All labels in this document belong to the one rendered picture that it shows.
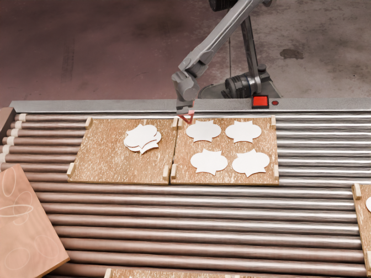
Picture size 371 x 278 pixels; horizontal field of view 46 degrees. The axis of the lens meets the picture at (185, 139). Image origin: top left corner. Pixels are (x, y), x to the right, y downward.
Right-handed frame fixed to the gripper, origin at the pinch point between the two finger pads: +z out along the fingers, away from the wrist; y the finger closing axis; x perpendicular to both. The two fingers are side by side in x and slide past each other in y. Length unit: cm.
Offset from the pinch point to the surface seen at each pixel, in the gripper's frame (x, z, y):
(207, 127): -4.9, 11.3, 3.1
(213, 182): -8.2, 13.2, -25.5
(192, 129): 1.6, 10.6, 1.7
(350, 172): -59, 21, -20
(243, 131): -19.8, 13.2, 0.4
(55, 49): 162, 82, 203
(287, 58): -45, 108, 174
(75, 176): 47, 7, -22
